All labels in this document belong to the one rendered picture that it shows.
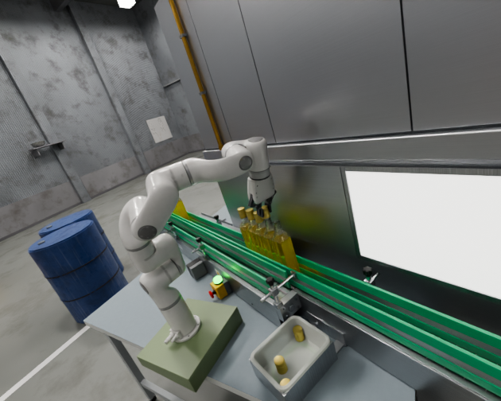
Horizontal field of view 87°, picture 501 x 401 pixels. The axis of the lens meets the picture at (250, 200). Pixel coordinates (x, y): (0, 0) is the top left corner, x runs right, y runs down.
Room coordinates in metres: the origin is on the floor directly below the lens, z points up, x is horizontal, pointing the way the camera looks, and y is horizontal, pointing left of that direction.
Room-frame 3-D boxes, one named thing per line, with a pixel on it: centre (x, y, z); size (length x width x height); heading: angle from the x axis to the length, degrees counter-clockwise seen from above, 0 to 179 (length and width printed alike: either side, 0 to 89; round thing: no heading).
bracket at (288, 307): (0.79, -0.01, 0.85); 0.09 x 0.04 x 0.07; 121
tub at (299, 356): (0.63, 0.03, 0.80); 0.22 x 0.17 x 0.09; 121
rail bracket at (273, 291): (0.78, 0.00, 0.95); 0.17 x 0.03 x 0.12; 121
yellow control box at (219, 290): (1.11, 0.28, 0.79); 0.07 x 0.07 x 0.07; 31
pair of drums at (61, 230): (2.95, 2.11, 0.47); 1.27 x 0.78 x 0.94; 40
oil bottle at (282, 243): (0.91, -0.07, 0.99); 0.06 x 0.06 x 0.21; 31
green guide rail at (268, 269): (1.59, 0.40, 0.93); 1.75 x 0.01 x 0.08; 31
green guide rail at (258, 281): (1.55, 0.47, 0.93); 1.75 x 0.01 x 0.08; 31
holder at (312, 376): (0.64, 0.00, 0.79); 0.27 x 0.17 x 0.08; 121
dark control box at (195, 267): (1.36, 0.42, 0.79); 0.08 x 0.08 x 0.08; 31
